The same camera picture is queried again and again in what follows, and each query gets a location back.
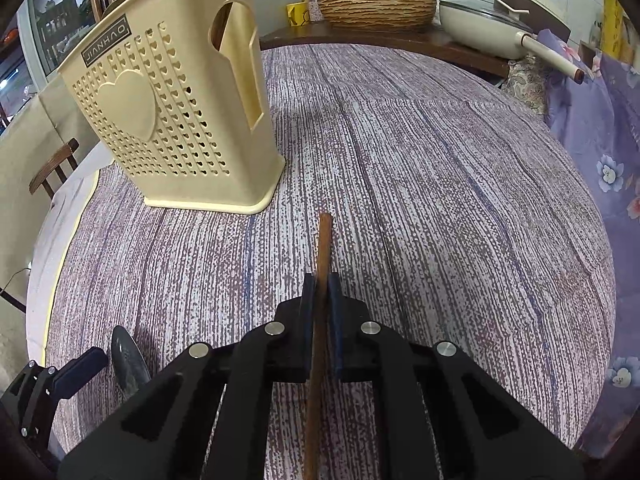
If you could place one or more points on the paisley cushion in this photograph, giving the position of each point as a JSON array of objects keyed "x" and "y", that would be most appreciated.
[{"x": 527, "y": 85}]

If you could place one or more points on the yellow mug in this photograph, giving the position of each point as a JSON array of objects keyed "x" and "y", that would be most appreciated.
[{"x": 297, "y": 15}]

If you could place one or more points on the white rice paddle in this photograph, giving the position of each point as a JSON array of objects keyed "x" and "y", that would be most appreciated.
[{"x": 505, "y": 5}]

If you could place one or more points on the white table cover yellow edge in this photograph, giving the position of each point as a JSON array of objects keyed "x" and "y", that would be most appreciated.
[{"x": 55, "y": 240}]

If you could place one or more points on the large steel spoon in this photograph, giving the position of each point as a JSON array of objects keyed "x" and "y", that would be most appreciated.
[{"x": 127, "y": 360}]

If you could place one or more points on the glass sliding window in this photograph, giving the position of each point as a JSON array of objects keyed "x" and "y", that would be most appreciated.
[{"x": 55, "y": 5}]

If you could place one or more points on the beige cloth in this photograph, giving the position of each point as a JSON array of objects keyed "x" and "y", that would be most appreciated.
[{"x": 30, "y": 125}]

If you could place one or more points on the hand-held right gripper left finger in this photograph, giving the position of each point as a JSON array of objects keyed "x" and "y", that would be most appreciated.
[{"x": 308, "y": 305}]

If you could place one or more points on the glass pan lid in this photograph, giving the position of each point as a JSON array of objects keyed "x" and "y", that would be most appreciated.
[{"x": 475, "y": 12}]

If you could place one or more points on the woven pattern basin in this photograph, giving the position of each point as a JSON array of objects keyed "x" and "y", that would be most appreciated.
[{"x": 375, "y": 10}]

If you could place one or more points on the small wooden box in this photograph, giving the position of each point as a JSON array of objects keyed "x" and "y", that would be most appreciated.
[{"x": 590, "y": 60}]

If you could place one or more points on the yellow roll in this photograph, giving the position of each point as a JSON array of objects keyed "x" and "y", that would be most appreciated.
[{"x": 612, "y": 20}]

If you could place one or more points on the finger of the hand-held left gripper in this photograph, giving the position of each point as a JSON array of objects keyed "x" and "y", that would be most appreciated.
[{"x": 80, "y": 367}]

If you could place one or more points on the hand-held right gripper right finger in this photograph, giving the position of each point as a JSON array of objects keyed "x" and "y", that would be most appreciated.
[{"x": 334, "y": 310}]

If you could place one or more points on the wooden chair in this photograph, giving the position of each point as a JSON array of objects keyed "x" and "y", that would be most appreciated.
[{"x": 50, "y": 165}]

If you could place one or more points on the cream brown rice cooker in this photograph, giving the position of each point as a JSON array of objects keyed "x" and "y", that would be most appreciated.
[{"x": 545, "y": 15}]

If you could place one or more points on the purple floral cloth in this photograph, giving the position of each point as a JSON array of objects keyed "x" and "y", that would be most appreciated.
[{"x": 590, "y": 125}]

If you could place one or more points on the yellow perforated utensil holder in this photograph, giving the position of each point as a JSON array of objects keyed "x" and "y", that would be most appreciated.
[{"x": 200, "y": 160}]

